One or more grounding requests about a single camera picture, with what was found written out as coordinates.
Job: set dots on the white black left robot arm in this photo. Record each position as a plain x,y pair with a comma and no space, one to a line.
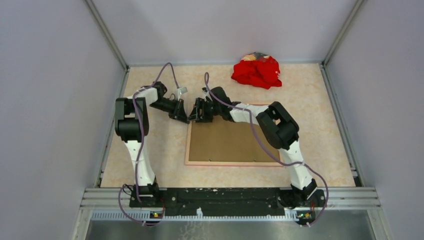
131,123

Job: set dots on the aluminium front rail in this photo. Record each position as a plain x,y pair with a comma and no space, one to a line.
113,204

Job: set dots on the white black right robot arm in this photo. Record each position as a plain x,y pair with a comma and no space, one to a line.
280,130

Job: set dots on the pink photo frame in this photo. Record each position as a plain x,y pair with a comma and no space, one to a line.
187,152

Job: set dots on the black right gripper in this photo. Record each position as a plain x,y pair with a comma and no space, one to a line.
200,104

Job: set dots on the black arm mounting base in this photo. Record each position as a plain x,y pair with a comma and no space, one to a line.
227,202

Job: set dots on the brown backing board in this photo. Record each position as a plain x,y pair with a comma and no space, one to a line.
225,142

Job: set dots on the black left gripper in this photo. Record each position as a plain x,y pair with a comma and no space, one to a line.
179,113

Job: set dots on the red crumpled cloth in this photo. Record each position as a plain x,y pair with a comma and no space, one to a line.
258,70

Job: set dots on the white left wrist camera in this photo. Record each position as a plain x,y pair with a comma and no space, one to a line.
180,91

